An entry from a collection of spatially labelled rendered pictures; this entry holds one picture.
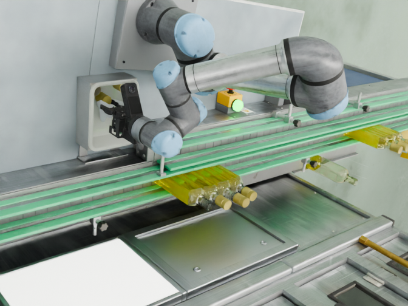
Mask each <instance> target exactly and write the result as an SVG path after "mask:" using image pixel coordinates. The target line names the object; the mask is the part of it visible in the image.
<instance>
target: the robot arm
mask: <svg viewBox="0 0 408 306"><path fill-rule="evenodd" d="M136 26H137V31H138V33H139V35H140V36H141V37H142V38H143V39H144V40H145V41H147V42H149V43H151V44H166V45H168V46H170V47H171V48H172V49H173V51H174V54H175V57H176V58H177V61H178V64H179V65H178V64H177V62H175V61H170V60H167V61H164V62H161V63H160V64H158V65H157V66H156V67H155V68H154V70H153V73H152V74H153V77H154V80H155V83H156V86H157V88H158V89H159V92H160V94H161V96H162V98H163V100H164V102H165V105H166V107H167V108H168V111H169V113H170V114H169V115H168V116H167V117H166V118H165V119H164V120H163V121H162V122H160V123H158V122H156V121H154V120H152V119H150V118H148V117H145V116H144V115H143V111H142V107H141V103H140V97H139V94H138V89H137V84H136V83H125V84H123V85H121V86H120V89H121V94H122V98H123V102H122V101H119V100H114V99H112V102H111V104H113V105H114V106H116V107H114V106H113V105H111V104H107V103H106V102H103V101H102V100H100V101H97V106H98V107H99V110H100V120H101V121H102V122H105V120H106V118H112V116H113V120H112V126H109V133H110V134H112V135H113V136H115V137H117V138H124V139H126V140H127V141H129V142H130V143H132V144H133V145H136V144H138V143H141V144H143V145H145V146H146V147H148V148H149V149H151V150H153V151H154V152H155V153H156V154H159V155H162V156H164V157H166V158H171V157H174V156H175V155H177V154H178V153H179V150H180V148H182V144H183V142H182V138H183V137H184V136H185V135H187V134H188V133H189V132H190V131H191V130H193V129H194V128H195V127H196V126H198V125H199V124H200V123H201V122H202V121H203V119H204V118H205V117H206V116H207V110H206V107H205V106H204V105H203V103H202V102H201V101H200V100H199V99H198V98H196V97H192V96H191V94H193V93H195V94H197V95H201V96H208V95H209V94H211V95H213V94H215V93H217V92H218V91H220V90H222V89H224V88H225V87H226V88H230V89H235V90H242V91H245V92H252V93H255V94H261V95H268V96H271V97H278V98H283V99H287V100H290V102H291V104H292V105H293V106H296V107H301V108H305V109H306V112H307V114H309V116H310V117H311V118H313V119H315V120H327V119H330V118H333V117H334V116H337V115H339V114H340V113H341V112H342V111H343V110H344V109H345V108H346V107H347V104H348V101H349V98H348V92H349V90H348V88H347V84H346V80H345V72H344V63H343V59H342V56H341V54H340V52H339V50H338V49H337V48H336V47H335V46H334V45H333V44H331V43H329V42H328V41H326V40H323V39H320V38H315V37H311V36H294V37H290V38H285V39H282V40H281V42H280V43H279V44H277V45H274V46H269V47H264V48H261V49H256V50H251V51H248V52H243V53H238V54H235V55H230V56H227V55H226V54H224V53H219V52H215V51H214V49H213V45H214V43H213V41H214V40H215V33H214V29H213V27H212V25H211V23H210V22H209V21H208V20H206V19H205V18H203V17H202V16H200V15H198V14H195V13H191V12H188V11H186V10H183V9H180V8H179V7H178V6H177V4H176V3H175V2H174V1H173V0H145V2H144V3H142V5H141V7H140V8H139V10H138V13H137V18H136ZM112 129H114V132H116V134H113V133H112ZM120 134H122V135H121V136H120Z"/></svg>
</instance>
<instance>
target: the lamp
mask: <svg viewBox="0 0 408 306"><path fill-rule="evenodd" d="M231 108H232V110H234V111H241V110H242V108H243V102H242V101H240V100H239V99H235V100H233V102H232V103H231Z"/></svg>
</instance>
